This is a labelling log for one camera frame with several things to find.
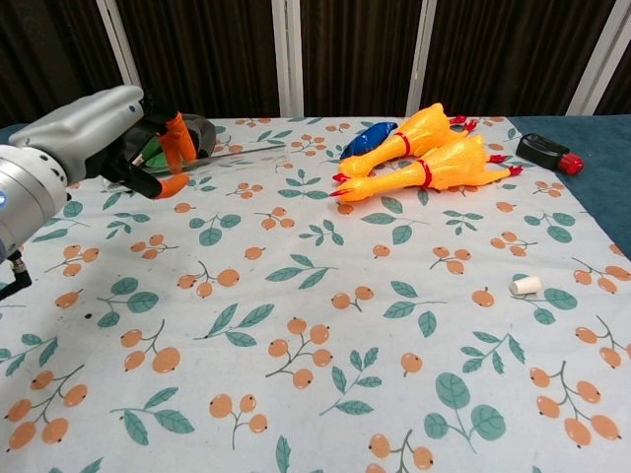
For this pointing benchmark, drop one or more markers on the clear glass test tube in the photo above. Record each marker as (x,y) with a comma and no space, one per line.
(236,156)

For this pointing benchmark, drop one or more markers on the floral print tablecloth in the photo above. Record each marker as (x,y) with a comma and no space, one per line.
(315,305)

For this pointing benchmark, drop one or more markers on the white frame post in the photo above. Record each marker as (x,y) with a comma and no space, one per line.
(287,59)
(596,59)
(118,49)
(420,59)

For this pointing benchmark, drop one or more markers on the dark brown curtain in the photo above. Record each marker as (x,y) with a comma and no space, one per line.
(207,49)

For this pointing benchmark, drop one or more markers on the blue foil packet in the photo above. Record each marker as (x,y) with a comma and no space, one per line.
(370,138)

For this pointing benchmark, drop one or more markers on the dark grey pouch green lining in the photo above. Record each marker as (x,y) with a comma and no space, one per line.
(204,133)

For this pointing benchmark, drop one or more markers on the yellow rubber chicken toy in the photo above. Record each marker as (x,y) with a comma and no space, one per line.
(419,130)
(443,162)

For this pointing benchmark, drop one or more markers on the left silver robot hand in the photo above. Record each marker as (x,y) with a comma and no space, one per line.
(84,128)

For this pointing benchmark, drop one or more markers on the black device with red cap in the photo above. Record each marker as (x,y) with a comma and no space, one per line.
(537,148)

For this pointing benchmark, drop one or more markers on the white cork stopper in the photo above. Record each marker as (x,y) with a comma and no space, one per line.
(525,286)

